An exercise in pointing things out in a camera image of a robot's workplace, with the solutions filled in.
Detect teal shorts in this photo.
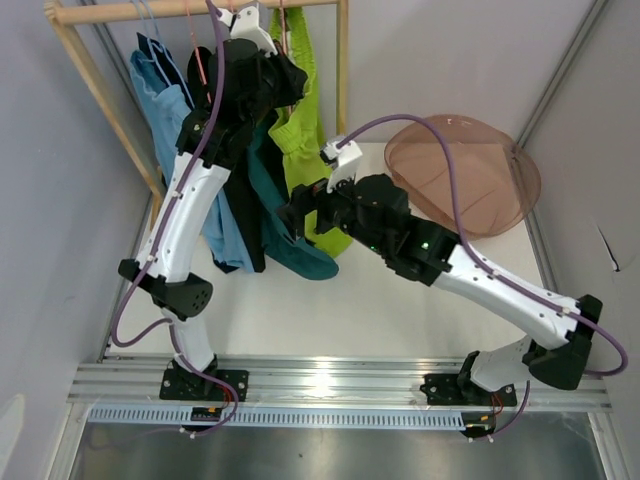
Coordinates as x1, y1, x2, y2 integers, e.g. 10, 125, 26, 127
247, 113, 339, 281

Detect black shorts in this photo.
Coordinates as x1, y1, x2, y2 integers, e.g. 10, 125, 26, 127
187, 46, 266, 274

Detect aluminium mounting rail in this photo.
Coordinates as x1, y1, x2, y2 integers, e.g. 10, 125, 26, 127
66, 352, 613, 414

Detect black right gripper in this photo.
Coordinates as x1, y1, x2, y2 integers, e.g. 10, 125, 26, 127
275, 164, 388, 256

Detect wooden clothes rack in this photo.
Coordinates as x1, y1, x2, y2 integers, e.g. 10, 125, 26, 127
44, 1, 349, 200

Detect lime green shorts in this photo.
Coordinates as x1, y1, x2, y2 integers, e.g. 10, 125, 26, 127
267, 6, 355, 259

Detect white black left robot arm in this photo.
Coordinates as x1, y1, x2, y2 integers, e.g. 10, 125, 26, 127
118, 39, 307, 400

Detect pink hanger of green shorts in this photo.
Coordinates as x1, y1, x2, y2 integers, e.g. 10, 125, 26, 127
278, 1, 295, 121

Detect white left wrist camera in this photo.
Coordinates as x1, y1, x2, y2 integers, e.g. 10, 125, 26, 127
218, 5, 278, 57

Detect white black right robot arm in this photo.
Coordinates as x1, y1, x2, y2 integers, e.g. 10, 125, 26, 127
277, 174, 602, 404

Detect pink hanger of black shorts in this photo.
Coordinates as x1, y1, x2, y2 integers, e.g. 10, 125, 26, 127
183, 0, 212, 105

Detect light blue shorts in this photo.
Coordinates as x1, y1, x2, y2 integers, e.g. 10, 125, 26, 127
129, 49, 257, 273

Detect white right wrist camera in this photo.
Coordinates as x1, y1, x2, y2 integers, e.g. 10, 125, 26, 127
320, 137, 363, 193

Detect white slotted cable duct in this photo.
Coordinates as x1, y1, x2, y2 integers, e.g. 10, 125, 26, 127
88, 404, 465, 431

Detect navy blue shorts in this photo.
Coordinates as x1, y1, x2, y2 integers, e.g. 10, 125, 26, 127
133, 32, 201, 121

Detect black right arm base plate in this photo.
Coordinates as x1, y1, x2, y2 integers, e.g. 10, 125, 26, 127
419, 373, 517, 407

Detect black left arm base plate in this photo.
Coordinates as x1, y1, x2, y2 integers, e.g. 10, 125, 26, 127
159, 358, 249, 402

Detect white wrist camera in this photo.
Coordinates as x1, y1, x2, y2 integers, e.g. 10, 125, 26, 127
218, 5, 278, 57
320, 137, 363, 193

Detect translucent pink plastic basket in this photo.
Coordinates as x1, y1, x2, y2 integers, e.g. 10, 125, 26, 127
384, 114, 541, 240

